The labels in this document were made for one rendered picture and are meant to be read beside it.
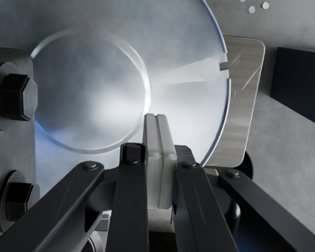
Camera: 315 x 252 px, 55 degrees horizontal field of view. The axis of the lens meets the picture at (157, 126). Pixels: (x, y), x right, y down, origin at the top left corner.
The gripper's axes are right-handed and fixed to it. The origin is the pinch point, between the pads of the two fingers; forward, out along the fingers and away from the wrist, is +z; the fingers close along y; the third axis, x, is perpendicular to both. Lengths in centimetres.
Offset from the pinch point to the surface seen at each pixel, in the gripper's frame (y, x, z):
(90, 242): -17, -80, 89
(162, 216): 4.3, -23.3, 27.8
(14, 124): -7.7, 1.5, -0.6
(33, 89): -6.6, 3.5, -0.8
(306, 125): 64, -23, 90
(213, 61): 5.9, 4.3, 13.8
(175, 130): 3.0, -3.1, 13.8
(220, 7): 24, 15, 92
